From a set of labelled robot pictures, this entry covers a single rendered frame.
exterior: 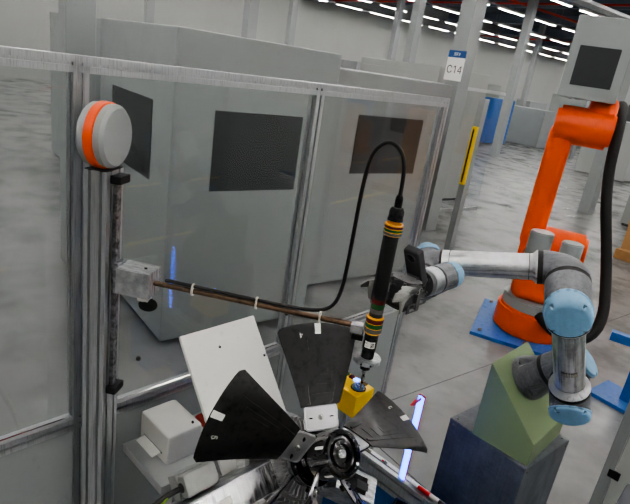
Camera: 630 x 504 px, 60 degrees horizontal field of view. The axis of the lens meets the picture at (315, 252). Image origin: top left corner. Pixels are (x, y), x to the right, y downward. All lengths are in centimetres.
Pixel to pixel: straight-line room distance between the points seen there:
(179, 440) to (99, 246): 71
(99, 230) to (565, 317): 118
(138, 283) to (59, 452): 69
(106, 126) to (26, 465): 104
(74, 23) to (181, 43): 169
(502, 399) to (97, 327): 127
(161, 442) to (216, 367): 39
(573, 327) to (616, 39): 374
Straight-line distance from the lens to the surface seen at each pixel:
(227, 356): 160
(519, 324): 527
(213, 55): 370
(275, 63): 394
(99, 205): 143
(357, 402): 193
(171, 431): 184
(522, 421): 194
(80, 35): 515
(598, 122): 513
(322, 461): 140
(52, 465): 194
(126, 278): 146
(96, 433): 174
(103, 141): 135
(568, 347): 162
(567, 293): 150
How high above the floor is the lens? 212
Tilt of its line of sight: 19 degrees down
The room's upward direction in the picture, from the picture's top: 9 degrees clockwise
